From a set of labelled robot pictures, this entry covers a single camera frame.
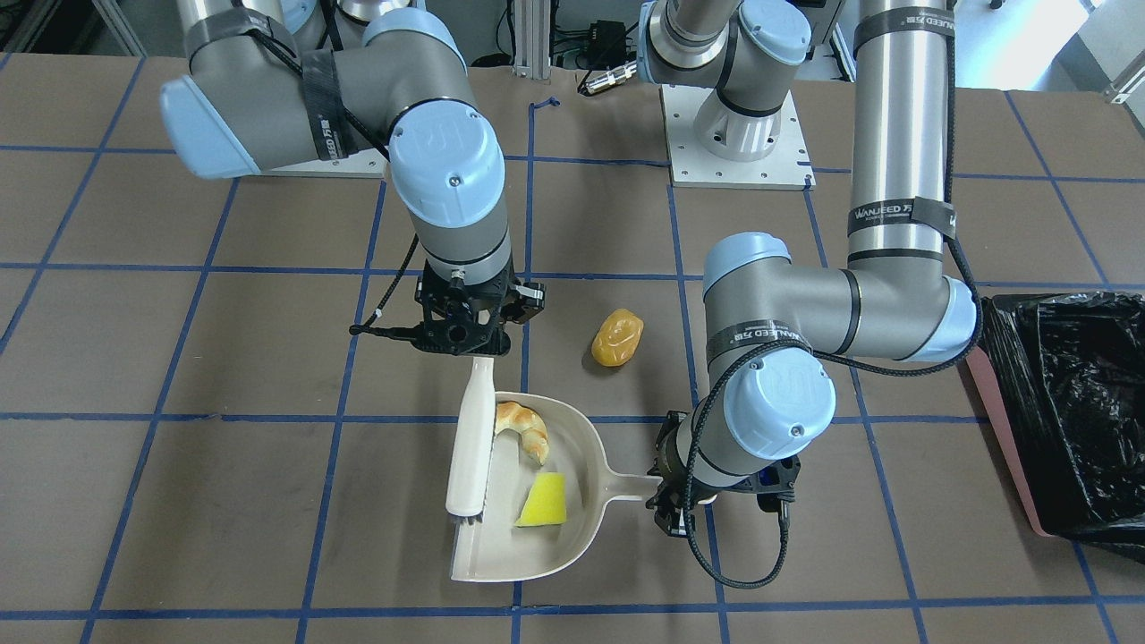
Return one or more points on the beige hand brush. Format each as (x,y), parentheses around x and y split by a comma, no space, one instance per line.
(469,472)

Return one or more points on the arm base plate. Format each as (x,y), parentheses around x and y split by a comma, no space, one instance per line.
(710,146)
(365,164)

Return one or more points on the croissant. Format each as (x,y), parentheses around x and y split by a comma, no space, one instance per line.
(528,425)

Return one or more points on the orange bread roll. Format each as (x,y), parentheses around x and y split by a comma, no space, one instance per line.
(617,338)

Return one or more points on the yellow sponge wedge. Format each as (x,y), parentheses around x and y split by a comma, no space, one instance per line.
(545,503)

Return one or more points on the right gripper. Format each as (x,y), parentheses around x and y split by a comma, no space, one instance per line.
(528,301)

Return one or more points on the black lined trash bin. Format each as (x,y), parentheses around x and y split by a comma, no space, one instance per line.
(1062,379)

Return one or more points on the beige dustpan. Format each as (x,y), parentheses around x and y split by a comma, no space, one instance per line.
(494,550)

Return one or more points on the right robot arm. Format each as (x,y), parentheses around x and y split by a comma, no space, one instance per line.
(254,100)

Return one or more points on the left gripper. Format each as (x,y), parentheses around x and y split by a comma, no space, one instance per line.
(665,469)

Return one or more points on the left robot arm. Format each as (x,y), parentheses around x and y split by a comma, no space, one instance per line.
(771,322)

